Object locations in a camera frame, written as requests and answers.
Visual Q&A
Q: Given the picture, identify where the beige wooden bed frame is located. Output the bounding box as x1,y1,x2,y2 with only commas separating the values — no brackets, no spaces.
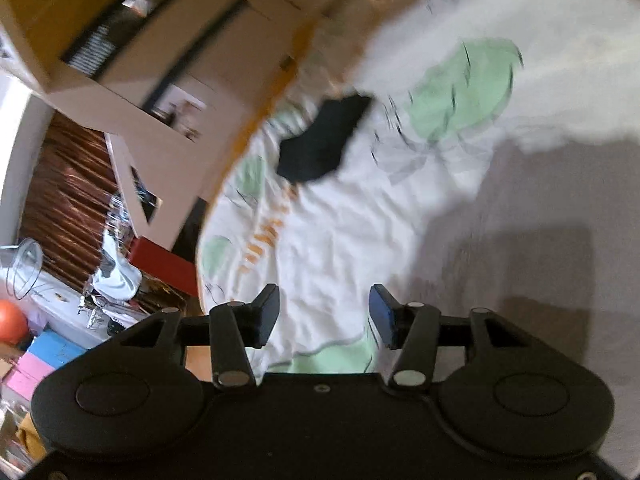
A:
0,0,368,261

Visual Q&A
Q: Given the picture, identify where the blue box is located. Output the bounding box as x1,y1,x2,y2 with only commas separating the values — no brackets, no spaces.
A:
27,330,87,367

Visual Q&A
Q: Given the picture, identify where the grey knit hooded sweater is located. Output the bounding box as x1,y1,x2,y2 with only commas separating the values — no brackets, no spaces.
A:
415,130,640,480

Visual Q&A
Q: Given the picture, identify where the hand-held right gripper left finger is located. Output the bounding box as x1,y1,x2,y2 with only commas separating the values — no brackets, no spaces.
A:
117,283,281,391

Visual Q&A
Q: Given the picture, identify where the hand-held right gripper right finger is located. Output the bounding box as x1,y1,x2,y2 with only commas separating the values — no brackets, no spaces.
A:
368,283,538,393

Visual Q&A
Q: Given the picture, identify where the orange ball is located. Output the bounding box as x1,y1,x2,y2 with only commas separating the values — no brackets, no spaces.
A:
0,301,29,345

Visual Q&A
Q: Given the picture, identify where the red box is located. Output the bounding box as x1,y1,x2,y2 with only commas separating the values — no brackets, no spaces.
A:
129,236,201,299

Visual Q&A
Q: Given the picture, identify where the dark cloth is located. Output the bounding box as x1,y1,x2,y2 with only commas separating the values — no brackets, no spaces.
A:
277,92,374,184

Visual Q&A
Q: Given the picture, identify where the brown striped curtain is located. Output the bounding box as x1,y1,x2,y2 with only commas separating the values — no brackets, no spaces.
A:
20,111,132,292

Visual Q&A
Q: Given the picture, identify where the leaf print bed sheet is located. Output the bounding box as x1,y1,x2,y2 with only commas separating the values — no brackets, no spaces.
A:
197,0,640,376

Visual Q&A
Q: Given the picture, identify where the white crumpled cloth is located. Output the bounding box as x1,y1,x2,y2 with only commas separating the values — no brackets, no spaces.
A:
92,232,142,302

